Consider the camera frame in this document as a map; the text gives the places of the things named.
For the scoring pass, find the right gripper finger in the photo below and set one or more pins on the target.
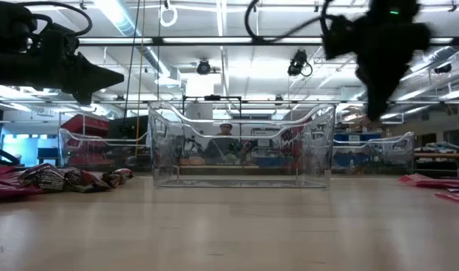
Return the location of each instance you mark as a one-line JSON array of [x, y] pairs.
[[378, 94]]

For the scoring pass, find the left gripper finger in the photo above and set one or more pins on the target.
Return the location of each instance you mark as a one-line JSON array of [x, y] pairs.
[[98, 77], [82, 97]]

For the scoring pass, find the small brown candy bar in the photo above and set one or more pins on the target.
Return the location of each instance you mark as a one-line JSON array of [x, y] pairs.
[[45, 178], [84, 180], [116, 176]]

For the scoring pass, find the clear plastic bin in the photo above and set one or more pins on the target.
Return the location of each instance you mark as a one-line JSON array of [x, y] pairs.
[[82, 150], [312, 150], [380, 154]]

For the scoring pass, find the red Twizzlers candy pack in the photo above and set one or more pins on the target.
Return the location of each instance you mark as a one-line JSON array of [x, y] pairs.
[[457, 197], [425, 182]]

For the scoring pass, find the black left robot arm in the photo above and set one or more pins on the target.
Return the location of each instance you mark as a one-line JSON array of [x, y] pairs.
[[11, 64]]

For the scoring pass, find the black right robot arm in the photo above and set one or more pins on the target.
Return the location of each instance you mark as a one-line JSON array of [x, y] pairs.
[[391, 7]]

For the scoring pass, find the red tool chest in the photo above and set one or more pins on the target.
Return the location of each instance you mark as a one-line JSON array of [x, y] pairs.
[[86, 126]]

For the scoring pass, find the black monitor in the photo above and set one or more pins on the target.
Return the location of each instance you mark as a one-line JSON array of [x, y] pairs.
[[126, 130]]

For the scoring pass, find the wooden workbench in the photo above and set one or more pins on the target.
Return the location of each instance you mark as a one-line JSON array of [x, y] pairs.
[[440, 155]]

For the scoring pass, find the person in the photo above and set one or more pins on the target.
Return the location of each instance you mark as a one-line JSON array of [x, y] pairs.
[[225, 130]]

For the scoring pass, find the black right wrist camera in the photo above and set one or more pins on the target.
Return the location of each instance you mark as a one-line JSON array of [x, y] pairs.
[[336, 37]]

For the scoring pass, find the black aluminium frame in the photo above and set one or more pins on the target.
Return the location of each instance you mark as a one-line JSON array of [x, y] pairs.
[[158, 40]]

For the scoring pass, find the black hanging camera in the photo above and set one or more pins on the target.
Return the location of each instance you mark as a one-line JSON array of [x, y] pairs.
[[204, 67], [298, 62]]

